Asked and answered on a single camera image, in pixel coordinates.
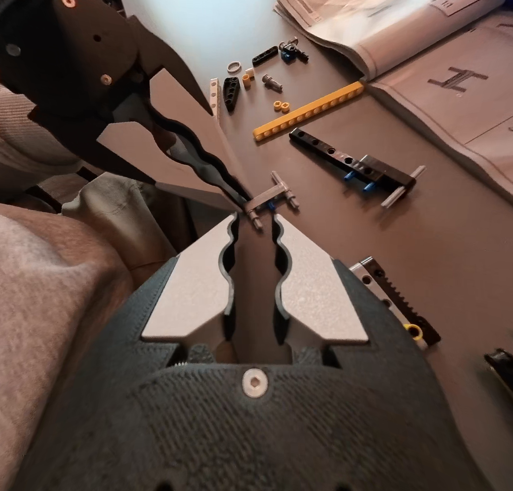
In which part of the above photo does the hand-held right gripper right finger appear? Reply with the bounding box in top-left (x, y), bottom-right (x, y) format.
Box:
top-left (273, 214), bottom-right (370, 346)

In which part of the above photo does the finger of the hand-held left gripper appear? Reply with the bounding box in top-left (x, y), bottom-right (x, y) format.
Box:
top-left (96, 121), bottom-right (246, 214)
top-left (148, 68), bottom-right (252, 203)

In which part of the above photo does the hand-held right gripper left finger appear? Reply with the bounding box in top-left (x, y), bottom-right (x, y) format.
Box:
top-left (142, 212), bottom-right (241, 346)

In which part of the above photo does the grey lego axle assembly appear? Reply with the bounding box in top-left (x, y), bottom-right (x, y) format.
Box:
top-left (242, 171), bottom-right (301, 231)

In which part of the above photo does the white lego beam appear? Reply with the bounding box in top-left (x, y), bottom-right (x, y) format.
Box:
top-left (209, 77), bottom-right (222, 123)

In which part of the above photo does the curved black lego beam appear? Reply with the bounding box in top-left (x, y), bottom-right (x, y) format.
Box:
top-left (223, 76), bottom-right (241, 112)

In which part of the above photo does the lego gear rack assembly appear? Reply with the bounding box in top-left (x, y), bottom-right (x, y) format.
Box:
top-left (348, 256), bottom-right (442, 351)

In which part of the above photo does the short black lego beam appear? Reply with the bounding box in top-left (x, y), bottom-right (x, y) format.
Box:
top-left (251, 45), bottom-right (279, 68)

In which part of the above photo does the long yellow lego beam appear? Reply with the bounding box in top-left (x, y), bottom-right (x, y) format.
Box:
top-left (253, 81), bottom-right (366, 142)

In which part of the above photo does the small grey blue lego assembly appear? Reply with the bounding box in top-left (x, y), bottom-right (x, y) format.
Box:
top-left (278, 37), bottom-right (309, 64)

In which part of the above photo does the black lego beam assembly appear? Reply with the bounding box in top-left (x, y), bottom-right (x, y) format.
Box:
top-left (289, 128), bottom-right (426, 209)

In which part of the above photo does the lego instruction booklet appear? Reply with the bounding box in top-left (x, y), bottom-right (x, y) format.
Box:
top-left (274, 0), bottom-right (513, 204)

